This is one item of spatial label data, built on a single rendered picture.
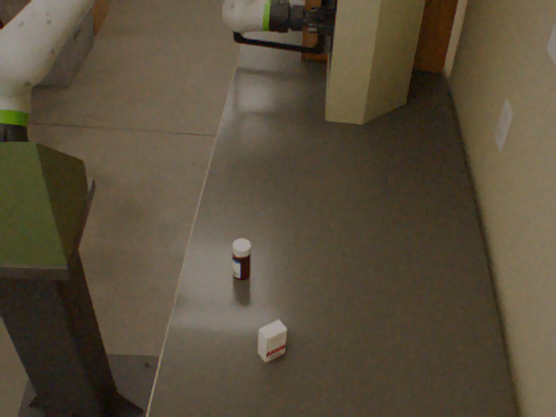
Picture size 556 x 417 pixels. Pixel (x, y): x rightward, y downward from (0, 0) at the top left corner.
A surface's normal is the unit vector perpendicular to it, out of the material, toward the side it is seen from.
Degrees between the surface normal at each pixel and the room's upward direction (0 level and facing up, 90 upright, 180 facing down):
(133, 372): 0
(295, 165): 0
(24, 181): 90
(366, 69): 90
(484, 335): 0
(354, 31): 90
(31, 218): 90
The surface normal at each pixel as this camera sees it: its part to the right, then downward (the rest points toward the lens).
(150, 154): 0.05, -0.73
